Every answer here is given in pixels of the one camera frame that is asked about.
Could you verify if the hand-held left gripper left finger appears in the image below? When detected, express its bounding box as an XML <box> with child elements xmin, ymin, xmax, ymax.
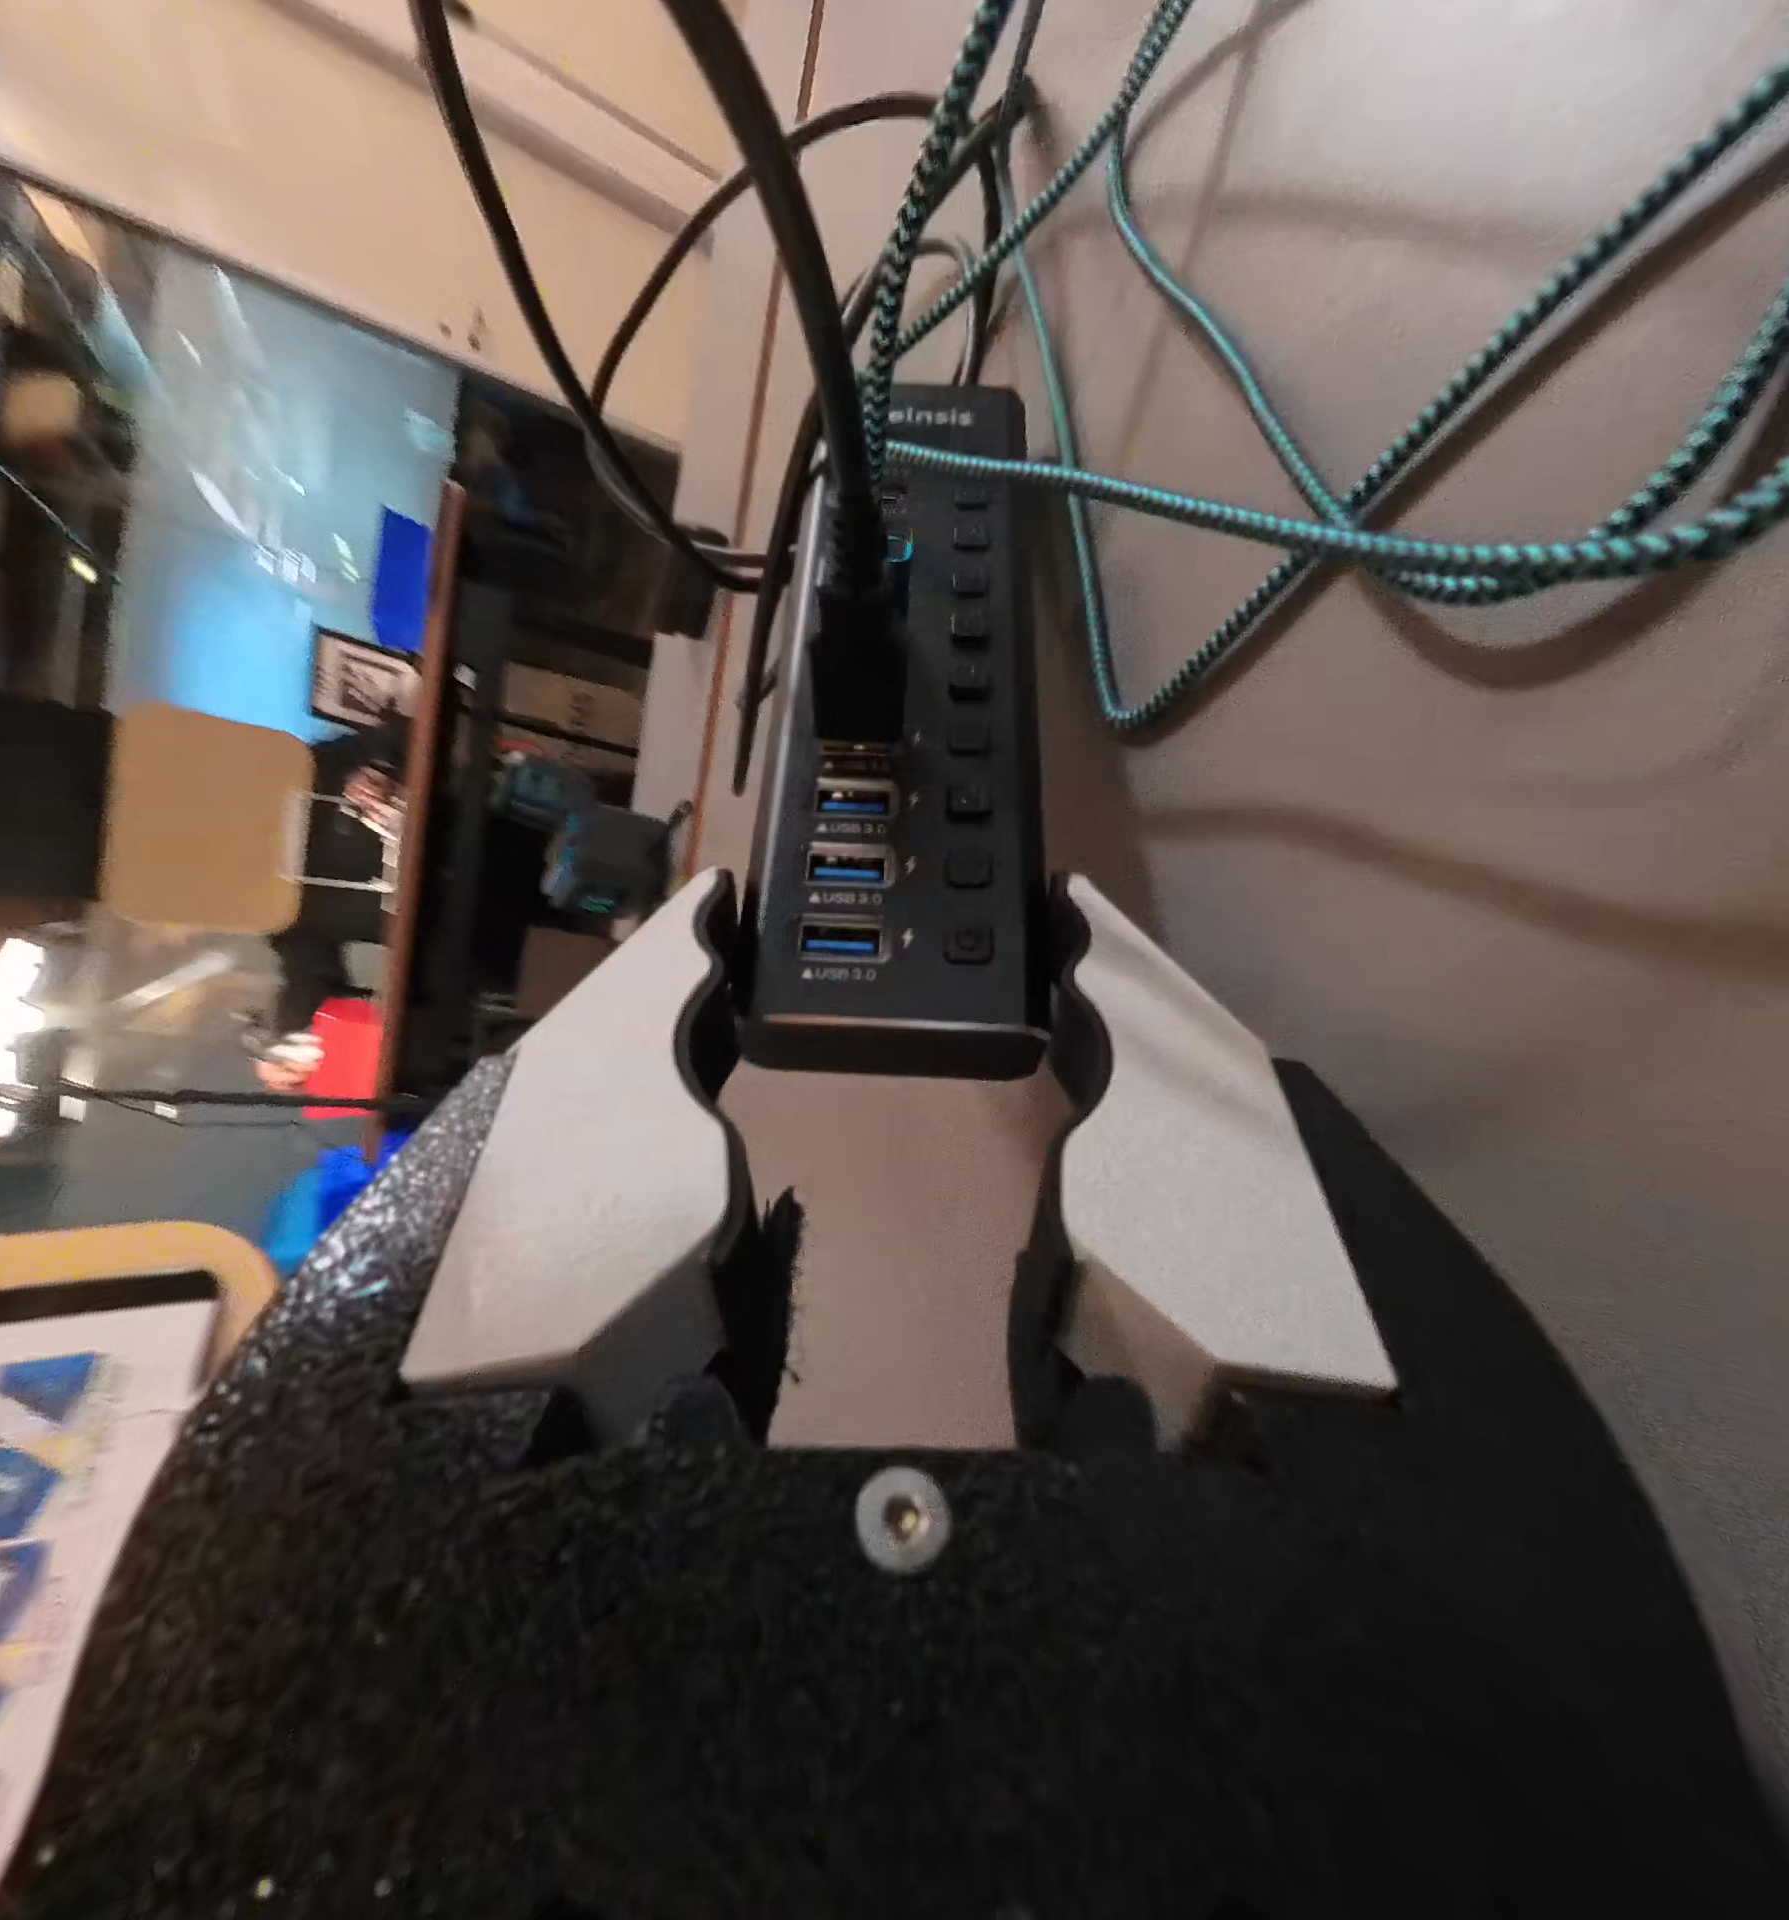
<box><xmin>395</xmin><ymin>865</ymin><xmax>759</xmax><ymax>1454</ymax></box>

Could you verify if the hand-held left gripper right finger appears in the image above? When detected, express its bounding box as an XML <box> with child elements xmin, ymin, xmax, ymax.
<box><xmin>1046</xmin><ymin>868</ymin><xmax>1404</xmax><ymax>1454</ymax></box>

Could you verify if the black usb hub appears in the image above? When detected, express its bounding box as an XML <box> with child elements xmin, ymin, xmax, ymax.
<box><xmin>736</xmin><ymin>380</ymin><xmax>1061</xmax><ymax>1082</ymax></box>

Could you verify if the black usb cable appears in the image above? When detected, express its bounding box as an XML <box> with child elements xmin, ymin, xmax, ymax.
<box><xmin>653</xmin><ymin>0</ymin><xmax>902</xmax><ymax>743</ymax></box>

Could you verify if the tan board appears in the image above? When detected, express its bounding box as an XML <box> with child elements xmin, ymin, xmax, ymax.
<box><xmin>106</xmin><ymin>703</ymin><xmax>314</xmax><ymax>930</ymax></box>

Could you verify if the framed picture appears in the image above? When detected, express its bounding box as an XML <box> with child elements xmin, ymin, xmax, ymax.
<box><xmin>310</xmin><ymin>626</ymin><xmax>422</xmax><ymax>729</ymax></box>

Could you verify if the printed paper sheet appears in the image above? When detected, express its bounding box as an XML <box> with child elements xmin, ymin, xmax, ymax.
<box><xmin>0</xmin><ymin>1297</ymin><xmax>221</xmax><ymax>1920</ymax></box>

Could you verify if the teal braided cable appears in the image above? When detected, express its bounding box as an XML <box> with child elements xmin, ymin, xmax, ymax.
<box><xmin>842</xmin><ymin>0</ymin><xmax>1789</xmax><ymax>738</ymax></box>

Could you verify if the black power cable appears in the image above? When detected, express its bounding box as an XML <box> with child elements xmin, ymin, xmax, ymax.
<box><xmin>406</xmin><ymin>0</ymin><xmax>1030</xmax><ymax>797</ymax></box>

